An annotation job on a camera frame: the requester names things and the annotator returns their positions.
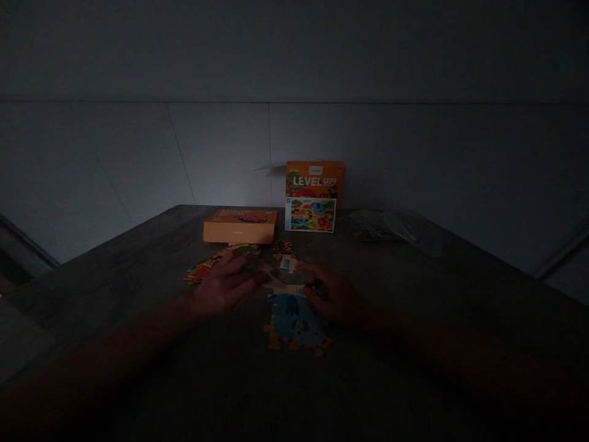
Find clear plastic bag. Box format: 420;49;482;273
352;207;444;257

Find person's right fingers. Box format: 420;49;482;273
304;262;337;310

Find upright orange puzzle box lid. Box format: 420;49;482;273
282;160;347;235

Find pile of loose puzzle pieces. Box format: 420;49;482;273
183;241;304;286

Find grey puzzle piece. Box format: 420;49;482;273
262;255;323;287

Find person's left hand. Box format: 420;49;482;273
191;252;269;319

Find person's right hand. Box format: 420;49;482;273
304;262;374;328

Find flat orange puzzle box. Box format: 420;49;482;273
202;207;279;246

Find assembled blue elephant puzzle section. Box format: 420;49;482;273
263;283;334;356

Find person's left fingers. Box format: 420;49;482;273
220;252;269;295

